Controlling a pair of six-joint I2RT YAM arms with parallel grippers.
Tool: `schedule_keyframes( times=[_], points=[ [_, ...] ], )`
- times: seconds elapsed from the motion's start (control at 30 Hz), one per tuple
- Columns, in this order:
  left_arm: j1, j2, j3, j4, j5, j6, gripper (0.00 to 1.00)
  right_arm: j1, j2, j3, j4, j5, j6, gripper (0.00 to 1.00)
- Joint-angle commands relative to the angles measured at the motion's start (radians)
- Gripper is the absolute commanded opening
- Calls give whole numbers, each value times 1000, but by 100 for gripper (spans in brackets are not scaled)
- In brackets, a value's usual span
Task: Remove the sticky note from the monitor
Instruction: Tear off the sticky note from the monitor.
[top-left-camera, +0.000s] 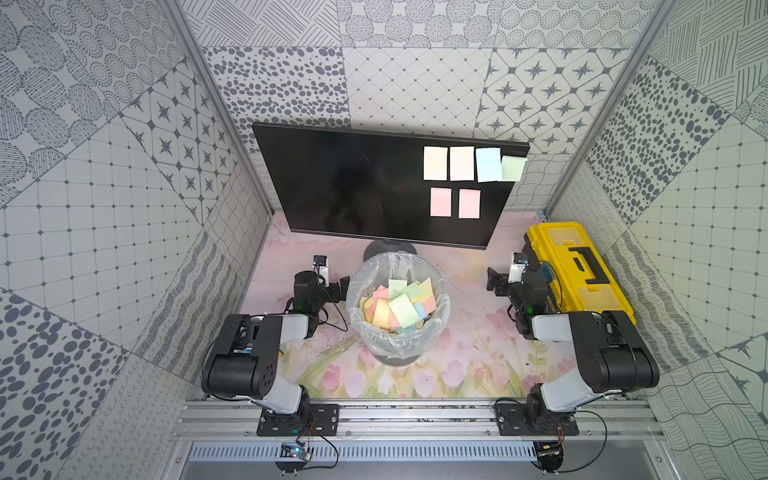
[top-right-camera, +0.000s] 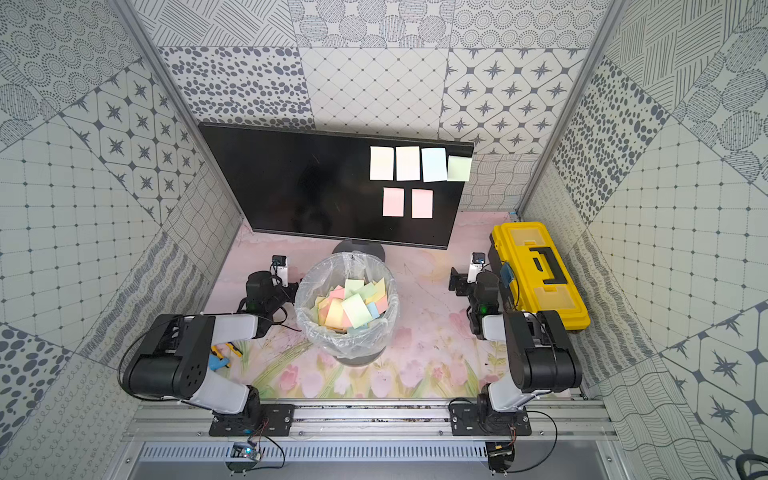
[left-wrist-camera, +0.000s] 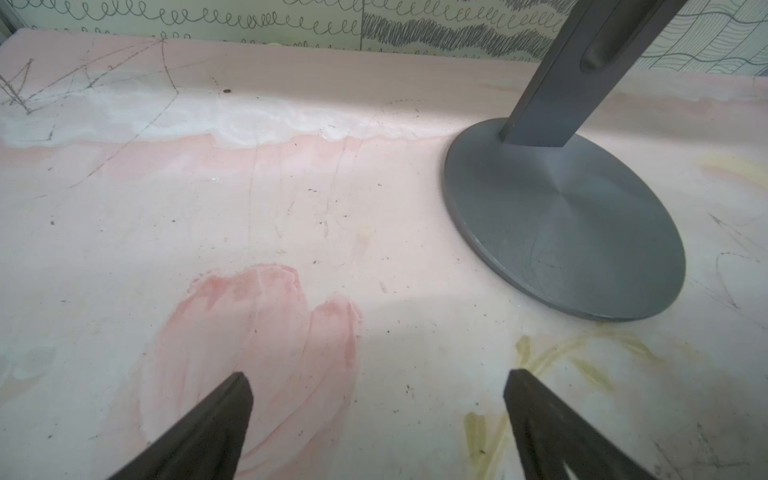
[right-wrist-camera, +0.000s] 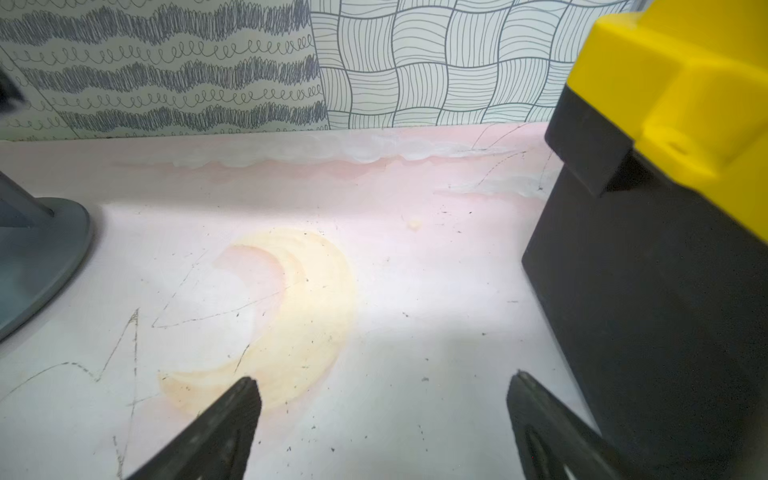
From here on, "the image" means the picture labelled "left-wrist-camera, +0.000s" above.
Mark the black monitor with grey stand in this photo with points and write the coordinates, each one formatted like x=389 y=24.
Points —
x=554 y=214

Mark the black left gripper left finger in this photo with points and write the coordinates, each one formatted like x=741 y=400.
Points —
x=205 y=444

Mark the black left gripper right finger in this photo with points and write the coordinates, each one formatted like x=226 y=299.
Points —
x=554 y=441

